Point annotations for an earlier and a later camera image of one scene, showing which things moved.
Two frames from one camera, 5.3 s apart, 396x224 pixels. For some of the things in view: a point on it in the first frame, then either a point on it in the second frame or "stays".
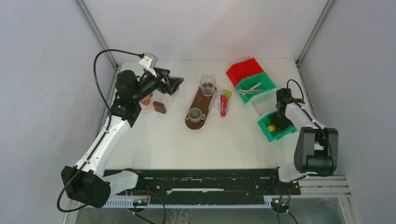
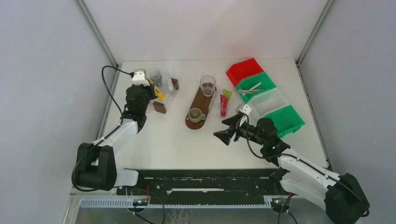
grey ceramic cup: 195,115 stays
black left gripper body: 150,83 → 148,94
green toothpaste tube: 228,94 stays
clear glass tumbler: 208,84 stays
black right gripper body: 280,122 → 247,131
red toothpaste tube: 223,101 stays
